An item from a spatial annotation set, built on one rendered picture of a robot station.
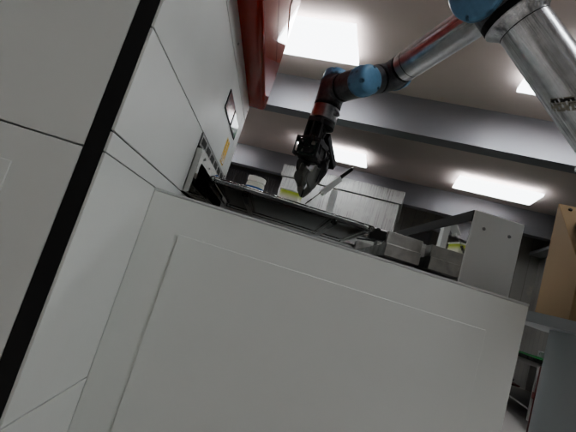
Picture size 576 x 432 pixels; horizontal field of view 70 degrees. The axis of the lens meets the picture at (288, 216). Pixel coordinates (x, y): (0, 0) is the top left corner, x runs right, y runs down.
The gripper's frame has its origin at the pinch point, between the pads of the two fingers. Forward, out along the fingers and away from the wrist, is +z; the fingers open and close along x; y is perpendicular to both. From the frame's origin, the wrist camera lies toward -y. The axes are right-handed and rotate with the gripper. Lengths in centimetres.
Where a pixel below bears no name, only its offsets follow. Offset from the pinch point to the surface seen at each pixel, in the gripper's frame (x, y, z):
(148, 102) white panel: 6, 64, 6
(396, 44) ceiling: -66, -233, -206
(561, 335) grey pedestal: 62, 5, 18
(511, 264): 51, 18, 9
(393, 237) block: 28.5, 8.9, 7.6
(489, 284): 49, 19, 13
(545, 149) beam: 76, -356, -174
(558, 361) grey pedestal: 63, 6, 23
